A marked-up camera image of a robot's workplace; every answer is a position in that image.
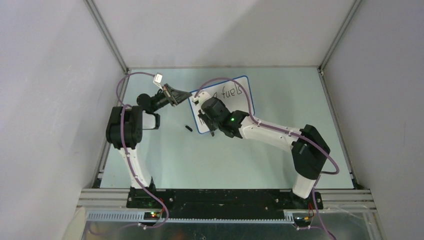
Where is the left controller board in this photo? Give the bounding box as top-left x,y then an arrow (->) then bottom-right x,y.
143,211 -> 163,221

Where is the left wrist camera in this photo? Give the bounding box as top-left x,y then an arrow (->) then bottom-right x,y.
153,73 -> 163,89

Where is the purple cable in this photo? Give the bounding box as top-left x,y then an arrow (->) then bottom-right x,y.
193,77 -> 341,240
87,71 -> 170,233

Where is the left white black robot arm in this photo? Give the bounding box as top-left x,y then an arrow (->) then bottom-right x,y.
105,84 -> 193,208

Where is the black marker cap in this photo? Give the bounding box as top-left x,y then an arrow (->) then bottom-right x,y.
184,125 -> 193,132

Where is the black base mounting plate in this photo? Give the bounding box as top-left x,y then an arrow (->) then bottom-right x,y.
126,188 -> 324,221

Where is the right controller board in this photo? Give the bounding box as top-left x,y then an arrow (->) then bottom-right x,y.
293,216 -> 313,225

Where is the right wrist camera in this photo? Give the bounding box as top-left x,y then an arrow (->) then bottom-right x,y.
191,91 -> 212,107

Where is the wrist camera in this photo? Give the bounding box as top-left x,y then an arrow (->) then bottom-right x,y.
191,91 -> 212,107
153,73 -> 163,89

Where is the aluminium frame rail front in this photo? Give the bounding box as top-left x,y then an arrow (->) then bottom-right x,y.
76,188 -> 377,213

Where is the blue framed whiteboard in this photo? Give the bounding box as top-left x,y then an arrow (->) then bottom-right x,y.
189,75 -> 255,134

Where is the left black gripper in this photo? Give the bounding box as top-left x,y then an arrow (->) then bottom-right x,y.
151,84 -> 192,113

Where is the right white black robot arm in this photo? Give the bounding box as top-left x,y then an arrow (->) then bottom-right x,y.
193,96 -> 331,209

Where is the grey cable duct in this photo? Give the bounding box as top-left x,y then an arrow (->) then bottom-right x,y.
86,211 -> 296,224

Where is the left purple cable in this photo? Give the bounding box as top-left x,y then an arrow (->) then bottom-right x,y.
87,71 -> 170,233

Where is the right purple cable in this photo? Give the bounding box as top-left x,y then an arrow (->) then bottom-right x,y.
193,77 -> 341,240

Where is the controller board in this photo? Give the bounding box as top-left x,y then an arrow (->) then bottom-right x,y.
143,211 -> 163,221
293,216 -> 313,225

